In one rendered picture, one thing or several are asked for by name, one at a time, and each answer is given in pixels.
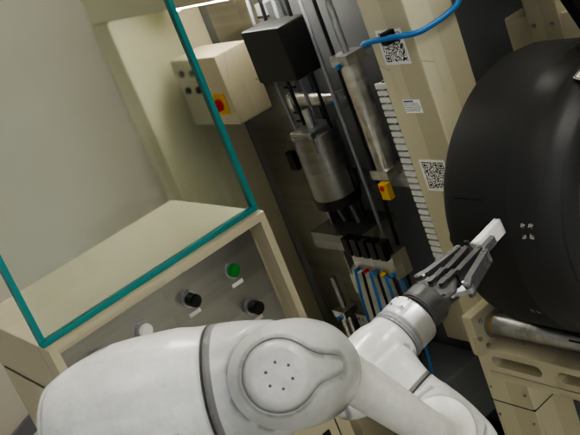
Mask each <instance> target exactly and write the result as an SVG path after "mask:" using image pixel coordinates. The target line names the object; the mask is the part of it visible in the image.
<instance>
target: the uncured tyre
mask: <svg viewBox="0 0 580 435"><path fill-rule="evenodd" d="M579 70H580V37H578V38H569V39H559V40H549V41H538V42H534V43H532V44H529V45H526V46H524V47H522V48H519V49H517V50H515V51H513V52H512V53H510V54H507V55H506V56H504V57H503V58H501V59H500V60H498V61H497V62H496V63H494V65H492V66H491V67H490V68H489V69H488V71H487V72H485V73H484V74H483V76H482V77H481V78H480V80H479V81H478V82H477V84H476V85H475V87H474V88H473V90H472V92H471V93H470V95H469V96H468V98H467V100H466V102H465V104H464V106H463V108H462V111H461V113H460V115H459V118H458V120H457V123H456V126H455V128H454V130H453V133H452V136H451V141H450V144H449V148H448V152H447V156H446V162H445V169H444V209H445V215H446V221H447V225H448V229H449V232H450V236H451V241H452V244H453V247H454V246H456V245H460V247H463V241H464V240H468V241H469V243H470V242H471V241H472V240H473V239H474V238H475V237H476V236H477V235H479V234H480V233H481V231H482V230H483V229H484V228H485V227H486V226H487V225H488V224H489V223H490V222H491V221H492V220H493V219H494V218H496V219H500V220H501V222H502V225H503V227H504V229H505V231H506V233H505V234H504V235H503V236H502V237H501V239H500V240H499V241H498V242H497V244H496V245H495V246H494V247H493V248H492V249H491V250H490V251H489V253H490V255H491V257H492V259H493V262H492V263H491V265H490V267H489V269H488V271H487V272H486V274H485V275H484V276H483V278H482V280H481V282H480V284H479V286H478V287H477V289H476V291H477V292H478V293H479V294H480V295H481V296H482V297H483V298H484V299H485V300H486V301H487V302H488V303H489V304H490V305H492V306H493V307H495V308H496V309H498V310H500V311H501V312H504V313H505V314H507V315H508V316H510V317H512V318H515V319H518V320H520V321H523V322H527V323H531V324H536V325H543V326H548V327H552V328H557V329H561V330H566V331H574V332H578V333H580V80H578V79H574V78H573V77H574V76H575V75H576V74H577V72H578V71H579ZM454 197H459V198H470V199H482V201H475V200H464V199H454ZM519 220H523V221H534V224H535V231H536V237H537V242H536V243H524V242H522V241H521V238H520V226H519ZM527 307H531V308H535V309H539V310H540V311H541V312H542V313H543V314H544V315H545V316H542V315H538V314H533V313H531V312H530V311H529V310H528V309H527Z"/></svg>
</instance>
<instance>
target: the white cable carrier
mask: <svg viewBox="0 0 580 435"><path fill-rule="evenodd" d="M375 88H376V90H379V91H378V92H377V93H378V96H384V97H381V98H380V101H381V103H386V104H382V105H381V106H382V108H383V109H384V110H385V111H384V114H385V117H389V118H387V121H388V123H392V124H390V125H388V126H389V128H390V130H392V131H391V134H392V136H393V137H394V143H397V144H396V145H395V147H396V149H397V150H401V151H399V152H398V154H399V156H404V157H401V158H400V161H401V163H404V164H403V165H402V166H403V169H404V170H406V171H405V175H406V176H411V177H407V181H408V182H412V183H410V184H409V186H410V188H411V189H412V191H411V192H412V195H415V196H413V199H414V201H415V202H417V203H416V205H417V207H418V208H419V209H418V212H419V214H422V215H420V219H421V220H423V221H422V224H423V226H424V227H425V231H426V233H428V234H426V235H427V238H428V239H430V240H429V244H430V245H431V249H432V251H433V252H432V254H433V256H434V257H437V258H435V261H436V260H437V259H438V258H440V257H441V256H442V255H443V251H442V249H441V246H440V243H439V240H438V237H437V234H436V231H435V229H434V226H433V223H432V219H431V216H430V213H429V211H428V208H427V205H426V202H425V199H424V196H423V193H422V191H421V188H420V185H419V181H418V178H417V175H416V173H415V170H414V167H413V164H412V161H411V158H410V155H409V153H408V150H407V145H406V143H405V140H404V137H403V135H402V132H401V130H400V125H399V123H398V120H397V117H396V115H395V112H394V107H393V105H392V102H391V99H390V96H389V94H388V90H387V87H386V85H385V82H384V80H383V81H381V82H379V83H375Z"/></svg>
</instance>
